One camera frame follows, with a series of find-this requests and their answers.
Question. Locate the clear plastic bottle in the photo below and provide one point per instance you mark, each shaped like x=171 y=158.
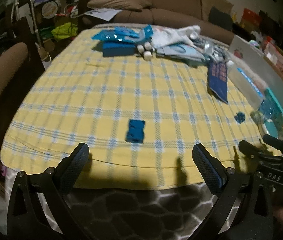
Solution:
x=246 y=85

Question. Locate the brown sofa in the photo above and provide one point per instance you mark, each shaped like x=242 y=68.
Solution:
x=176 y=2

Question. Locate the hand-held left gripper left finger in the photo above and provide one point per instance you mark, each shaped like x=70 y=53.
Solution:
x=75 y=165

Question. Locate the white pole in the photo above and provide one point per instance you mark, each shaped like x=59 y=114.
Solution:
x=33 y=12

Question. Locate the beige water flask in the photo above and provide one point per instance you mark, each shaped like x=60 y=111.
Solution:
x=44 y=55

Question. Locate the silver foil wrappers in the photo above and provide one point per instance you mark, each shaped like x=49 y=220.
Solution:
x=212 y=48

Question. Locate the light blue plastic packet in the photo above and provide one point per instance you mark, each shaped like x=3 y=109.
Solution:
x=145 y=32

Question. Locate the red box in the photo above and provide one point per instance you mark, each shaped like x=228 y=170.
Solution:
x=250 y=17

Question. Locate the small blue crumpled object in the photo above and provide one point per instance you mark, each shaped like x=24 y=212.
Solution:
x=240 y=118

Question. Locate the dark cushion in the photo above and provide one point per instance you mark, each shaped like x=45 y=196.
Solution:
x=220 y=18

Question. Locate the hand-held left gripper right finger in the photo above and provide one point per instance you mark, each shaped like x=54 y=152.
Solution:
x=207 y=170

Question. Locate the white plastic bag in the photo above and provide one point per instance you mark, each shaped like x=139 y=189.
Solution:
x=173 y=36

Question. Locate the blue wet wipe packet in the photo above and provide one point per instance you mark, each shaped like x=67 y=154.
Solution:
x=109 y=35

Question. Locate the dark blue noodle packet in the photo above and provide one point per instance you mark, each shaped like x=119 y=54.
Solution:
x=218 y=80

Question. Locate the printed paper sheet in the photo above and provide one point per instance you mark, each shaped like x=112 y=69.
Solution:
x=104 y=13

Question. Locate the blue paper sleeve round logo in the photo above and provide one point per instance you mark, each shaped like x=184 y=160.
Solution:
x=117 y=50

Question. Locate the teal box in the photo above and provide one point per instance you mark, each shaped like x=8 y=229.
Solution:
x=278 y=110

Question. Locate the white box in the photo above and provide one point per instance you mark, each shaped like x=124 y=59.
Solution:
x=263 y=65

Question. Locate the pastel coloured ball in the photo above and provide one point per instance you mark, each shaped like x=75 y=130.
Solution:
x=255 y=44

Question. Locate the round tin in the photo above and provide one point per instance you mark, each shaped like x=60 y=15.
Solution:
x=50 y=9

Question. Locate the small blue box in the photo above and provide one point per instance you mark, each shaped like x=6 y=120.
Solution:
x=135 y=131

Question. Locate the yellow plaid tablecloth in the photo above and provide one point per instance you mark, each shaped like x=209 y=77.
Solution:
x=106 y=92

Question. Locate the light blue face mask sachet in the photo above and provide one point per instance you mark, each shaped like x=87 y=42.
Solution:
x=178 y=52

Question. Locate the yellow-green bag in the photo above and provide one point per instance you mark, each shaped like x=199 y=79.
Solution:
x=64 y=30

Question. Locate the brown pillow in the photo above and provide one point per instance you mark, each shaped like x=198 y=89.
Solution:
x=121 y=1

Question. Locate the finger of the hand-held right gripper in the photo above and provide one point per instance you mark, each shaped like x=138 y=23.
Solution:
x=247 y=148
x=281 y=146

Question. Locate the pile of red snack packets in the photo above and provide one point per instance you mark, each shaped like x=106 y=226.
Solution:
x=278 y=55

